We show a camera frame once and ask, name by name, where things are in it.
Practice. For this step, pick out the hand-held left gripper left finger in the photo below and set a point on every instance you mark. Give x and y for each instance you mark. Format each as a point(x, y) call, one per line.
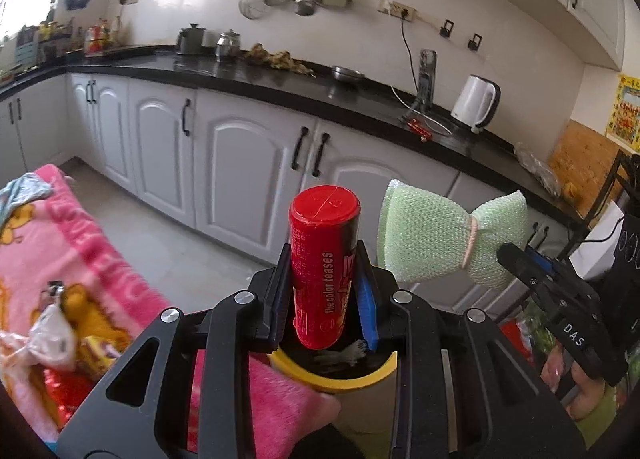
point(276, 301)

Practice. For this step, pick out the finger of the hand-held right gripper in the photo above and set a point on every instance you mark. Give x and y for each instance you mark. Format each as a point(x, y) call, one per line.
point(545, 260)
point(567, 324)

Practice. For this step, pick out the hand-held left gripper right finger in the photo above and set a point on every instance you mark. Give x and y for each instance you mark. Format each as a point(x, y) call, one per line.
point(367, 311)

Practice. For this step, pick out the red cylindrical can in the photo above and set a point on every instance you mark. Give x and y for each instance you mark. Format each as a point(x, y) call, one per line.
point(320, 259)

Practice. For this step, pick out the yellow-rimmed cardboard bin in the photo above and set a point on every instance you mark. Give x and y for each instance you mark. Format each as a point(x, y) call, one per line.
point(350, 382)

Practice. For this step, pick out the green mesh sponge pack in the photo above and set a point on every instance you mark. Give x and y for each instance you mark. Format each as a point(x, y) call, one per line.
point(420, 239)

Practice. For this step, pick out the person's right forearm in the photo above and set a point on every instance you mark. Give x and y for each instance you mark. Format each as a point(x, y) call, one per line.
point(605, 411)

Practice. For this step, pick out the person's right hand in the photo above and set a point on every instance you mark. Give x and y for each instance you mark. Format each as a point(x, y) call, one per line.
point(565, 381)

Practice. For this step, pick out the red plastic bag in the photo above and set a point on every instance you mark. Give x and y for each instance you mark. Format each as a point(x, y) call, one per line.
point(512, 334)

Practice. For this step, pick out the black metal rack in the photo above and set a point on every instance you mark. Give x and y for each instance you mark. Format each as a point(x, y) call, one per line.
point(607, 179)

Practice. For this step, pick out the clear plastic bag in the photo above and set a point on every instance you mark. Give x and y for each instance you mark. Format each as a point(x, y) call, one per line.
point(537, 169)

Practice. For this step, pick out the white lower cabinets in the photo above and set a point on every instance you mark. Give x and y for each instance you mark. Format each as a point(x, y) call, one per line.
point(235, 169)

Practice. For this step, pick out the white electric kettle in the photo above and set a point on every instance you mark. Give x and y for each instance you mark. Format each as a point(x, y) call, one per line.
point(472, 101)

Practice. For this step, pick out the yellow packet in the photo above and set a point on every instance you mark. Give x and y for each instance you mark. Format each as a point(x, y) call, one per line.
point(97, 356)

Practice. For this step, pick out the phone on stand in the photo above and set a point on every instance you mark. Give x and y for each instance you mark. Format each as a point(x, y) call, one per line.
point(426, 74)

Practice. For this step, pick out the pink printed blanket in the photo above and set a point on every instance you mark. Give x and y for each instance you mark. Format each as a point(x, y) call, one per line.
point(55, 249)

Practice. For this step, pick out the red packet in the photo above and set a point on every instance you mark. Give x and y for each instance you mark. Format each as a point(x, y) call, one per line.
point(65, 391)

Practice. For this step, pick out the white plastic bag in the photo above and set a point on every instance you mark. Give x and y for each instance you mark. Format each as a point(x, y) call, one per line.
point(47, 339)

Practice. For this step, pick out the metal bowl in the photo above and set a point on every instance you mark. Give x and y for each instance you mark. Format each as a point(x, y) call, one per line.
point(347, 74)

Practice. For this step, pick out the pile of ginger roots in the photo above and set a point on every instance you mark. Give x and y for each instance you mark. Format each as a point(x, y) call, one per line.
point(277, 59)

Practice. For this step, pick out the steel lidded pot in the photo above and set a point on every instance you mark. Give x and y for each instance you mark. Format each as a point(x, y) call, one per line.
point(228, 45)

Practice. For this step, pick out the grey kettle pot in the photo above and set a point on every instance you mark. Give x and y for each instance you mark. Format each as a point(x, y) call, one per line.
point(190, 39)

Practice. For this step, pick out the light blue dotted cloth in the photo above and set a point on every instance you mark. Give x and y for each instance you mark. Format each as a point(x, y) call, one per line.
point(17, 191)

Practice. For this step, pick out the white power strip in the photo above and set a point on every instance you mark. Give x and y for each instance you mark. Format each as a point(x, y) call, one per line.
point(397, 9)

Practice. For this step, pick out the row of condiment bottles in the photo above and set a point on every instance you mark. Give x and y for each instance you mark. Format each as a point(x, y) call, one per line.
point(95, 36)

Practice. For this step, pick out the colourful wall poster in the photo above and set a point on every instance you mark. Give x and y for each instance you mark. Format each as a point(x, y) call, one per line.
point(625, 111)

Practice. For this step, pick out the black wall hook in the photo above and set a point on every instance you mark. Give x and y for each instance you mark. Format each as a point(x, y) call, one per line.
point(474, 41)
point(446, 28)

